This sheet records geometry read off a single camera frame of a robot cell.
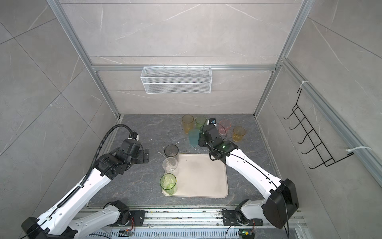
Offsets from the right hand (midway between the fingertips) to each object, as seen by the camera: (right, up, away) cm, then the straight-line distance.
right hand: (204, 134), depth 81 cm
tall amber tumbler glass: (-10, +8, +20) cm, 23 cm away
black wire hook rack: (+48, -9, -23) cm, 54 cm away
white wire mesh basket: (-18, +37, +20) cm, 46 cm away
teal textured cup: (-6, -1, +23) cm, 23 cm away
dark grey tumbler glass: (-19, -10, +6) cm, 22 cm away
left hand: (-35, -7, -6) cm, 36 cm away
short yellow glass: (+27, -1, +27) cm, 38 cm away
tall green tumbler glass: (-20, -27, 0) cm, 34 cm away
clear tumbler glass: (-20, -18, +4) cm, 27 cm away
